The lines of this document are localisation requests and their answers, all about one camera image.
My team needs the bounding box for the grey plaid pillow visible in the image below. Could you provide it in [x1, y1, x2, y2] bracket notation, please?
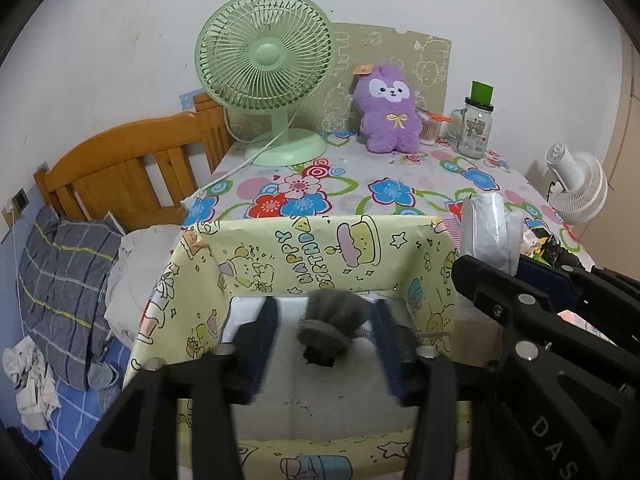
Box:
[19, 205, 126, 391]

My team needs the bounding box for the purple plush toy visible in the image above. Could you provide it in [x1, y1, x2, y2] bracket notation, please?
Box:
[350, 62, 426, 153]

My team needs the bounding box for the green desk fan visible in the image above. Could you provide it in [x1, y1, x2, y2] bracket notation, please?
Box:
[195, 0, 335, 167]

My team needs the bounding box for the white clip fan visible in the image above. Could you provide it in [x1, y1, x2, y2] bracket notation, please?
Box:
[544, 142, 608, 225]

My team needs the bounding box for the yellow paper box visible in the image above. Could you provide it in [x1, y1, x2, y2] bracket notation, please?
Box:
[122, 214, 496, 480]

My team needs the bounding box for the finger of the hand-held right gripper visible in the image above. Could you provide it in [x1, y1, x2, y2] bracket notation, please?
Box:
[451, 255, 640, 480]
[517, 255, 640, 306]

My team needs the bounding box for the cartoon print cardboard sheet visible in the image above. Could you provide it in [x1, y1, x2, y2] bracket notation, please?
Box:
[227, 22, 451, 141]

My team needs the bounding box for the pink comb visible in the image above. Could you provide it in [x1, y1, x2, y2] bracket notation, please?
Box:
[442, 220, 463, 251]

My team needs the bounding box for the grey fuzzy cloth bundle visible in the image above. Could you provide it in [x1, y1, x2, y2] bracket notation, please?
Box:
[296, 290, 368, 368]

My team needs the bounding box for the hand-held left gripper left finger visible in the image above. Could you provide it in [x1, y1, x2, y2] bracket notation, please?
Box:
[75, 297, 278, 480]

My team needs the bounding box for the blue bed sheet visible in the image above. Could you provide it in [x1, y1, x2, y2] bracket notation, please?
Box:
[0, 185, 131, 480]

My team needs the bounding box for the small clear cup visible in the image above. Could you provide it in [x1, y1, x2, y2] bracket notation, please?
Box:
[417, 109, 453, 147]

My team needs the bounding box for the glass jar mug green lid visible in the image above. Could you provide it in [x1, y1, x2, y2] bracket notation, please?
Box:
[447, 80, 496, 160]

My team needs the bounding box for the white quilt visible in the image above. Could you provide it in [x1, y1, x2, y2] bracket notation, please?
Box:
[105, 224, 183, 346]

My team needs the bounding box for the crumpled white cloth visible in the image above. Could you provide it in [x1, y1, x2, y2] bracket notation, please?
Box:
[2, 337, 61, 431]

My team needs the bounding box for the white fan power cord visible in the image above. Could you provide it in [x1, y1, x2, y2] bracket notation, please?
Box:
[197, 130, 291, 196]

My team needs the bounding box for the shiny foil snack packet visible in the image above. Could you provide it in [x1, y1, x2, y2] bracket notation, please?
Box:
[520, 225, 566, 263]

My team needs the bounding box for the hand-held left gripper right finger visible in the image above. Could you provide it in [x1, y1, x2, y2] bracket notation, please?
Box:
[372, 300, 473, 480]

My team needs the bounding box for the wooden bed headboard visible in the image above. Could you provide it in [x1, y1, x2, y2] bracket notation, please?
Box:
[34, 92, 233, 233]

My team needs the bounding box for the beige door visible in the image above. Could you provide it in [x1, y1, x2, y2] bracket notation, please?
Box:
[602, 25, 640, 196]

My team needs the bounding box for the floral tablecloth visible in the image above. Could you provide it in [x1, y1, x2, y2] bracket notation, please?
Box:
[172, 130, 623, 480]

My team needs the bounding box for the roll of clear plastic bags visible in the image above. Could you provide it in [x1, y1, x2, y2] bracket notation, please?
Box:
[460, 194, 526, 276]

